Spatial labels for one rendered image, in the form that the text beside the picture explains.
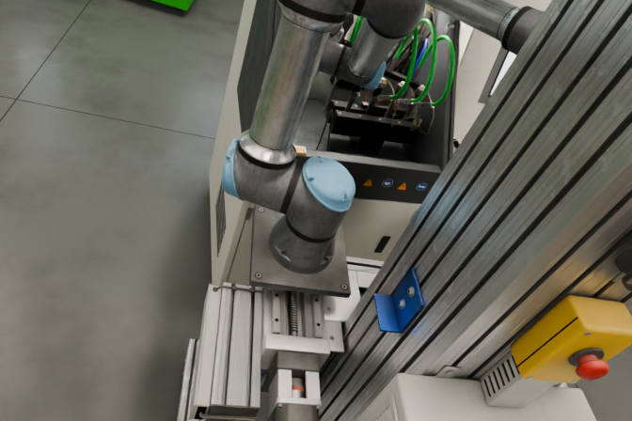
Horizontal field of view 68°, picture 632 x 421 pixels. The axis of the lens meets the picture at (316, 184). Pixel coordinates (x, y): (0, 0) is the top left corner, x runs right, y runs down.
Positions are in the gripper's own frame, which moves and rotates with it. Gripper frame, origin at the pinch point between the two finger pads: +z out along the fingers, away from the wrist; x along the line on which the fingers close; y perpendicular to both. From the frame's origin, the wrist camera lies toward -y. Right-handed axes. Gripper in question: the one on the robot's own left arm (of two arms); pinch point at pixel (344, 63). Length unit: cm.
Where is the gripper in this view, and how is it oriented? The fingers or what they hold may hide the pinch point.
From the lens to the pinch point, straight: 146.2
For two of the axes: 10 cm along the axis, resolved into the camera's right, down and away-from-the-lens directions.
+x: 9.1, 3.1, -2.8
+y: -3.6, 9.2, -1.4
